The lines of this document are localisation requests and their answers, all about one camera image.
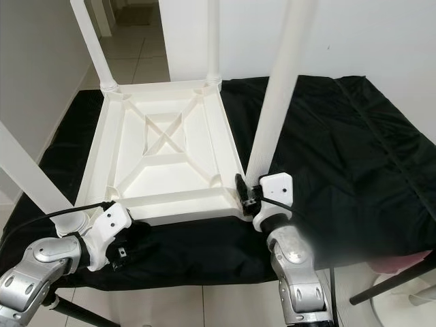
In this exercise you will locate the pink round stool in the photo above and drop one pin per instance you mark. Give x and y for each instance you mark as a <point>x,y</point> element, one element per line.
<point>398,260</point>

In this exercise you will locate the black metal pole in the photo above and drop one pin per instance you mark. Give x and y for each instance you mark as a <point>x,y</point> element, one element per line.
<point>392,283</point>
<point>78,312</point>

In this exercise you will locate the white round floor fan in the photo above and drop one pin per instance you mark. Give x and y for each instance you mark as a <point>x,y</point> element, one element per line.
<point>405,306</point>

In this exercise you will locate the white plastic table leg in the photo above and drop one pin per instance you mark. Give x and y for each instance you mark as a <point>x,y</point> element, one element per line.
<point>279,95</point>
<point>34,174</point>
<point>92,48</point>
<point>213,41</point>

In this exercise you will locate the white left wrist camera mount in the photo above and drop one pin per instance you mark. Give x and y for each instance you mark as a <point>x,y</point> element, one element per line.
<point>109,225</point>

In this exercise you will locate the black fabric table cloth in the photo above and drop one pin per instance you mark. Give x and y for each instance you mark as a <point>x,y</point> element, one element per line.
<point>347,150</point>

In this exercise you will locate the white plastic children table top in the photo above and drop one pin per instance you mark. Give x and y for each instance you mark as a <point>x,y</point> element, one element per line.
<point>163,177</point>

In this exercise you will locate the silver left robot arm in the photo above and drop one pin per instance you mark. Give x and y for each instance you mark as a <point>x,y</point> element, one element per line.
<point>41,272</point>

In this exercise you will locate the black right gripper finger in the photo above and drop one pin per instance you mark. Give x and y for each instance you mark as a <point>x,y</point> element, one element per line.
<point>241,189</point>

